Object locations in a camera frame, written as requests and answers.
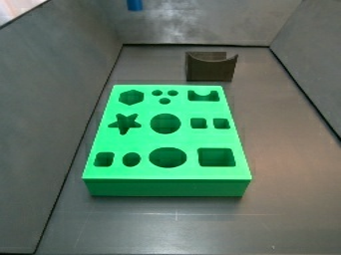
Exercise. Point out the black curved holder stand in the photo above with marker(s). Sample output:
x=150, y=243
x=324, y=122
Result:
x=209, y=66

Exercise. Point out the blue oval cylinder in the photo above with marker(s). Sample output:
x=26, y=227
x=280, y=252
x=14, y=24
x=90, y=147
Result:
x=135, y=5

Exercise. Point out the green shape sorting board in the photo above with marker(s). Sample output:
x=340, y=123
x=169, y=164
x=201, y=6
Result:
x=166, y=143

